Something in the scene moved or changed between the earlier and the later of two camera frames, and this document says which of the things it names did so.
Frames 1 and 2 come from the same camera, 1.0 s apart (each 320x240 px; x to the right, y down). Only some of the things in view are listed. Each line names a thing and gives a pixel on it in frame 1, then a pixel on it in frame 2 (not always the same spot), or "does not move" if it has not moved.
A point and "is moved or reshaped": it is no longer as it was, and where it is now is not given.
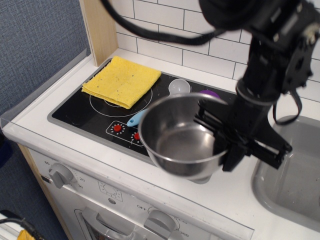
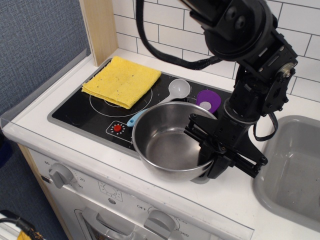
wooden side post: [100, 25] does not move
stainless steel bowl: [174, 141] is moved or reshaped
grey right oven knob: [160, 223] does not move
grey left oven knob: [60, 174] does not move
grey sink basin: [293, 190] does not move
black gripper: [241, 129] -> [229, 135]
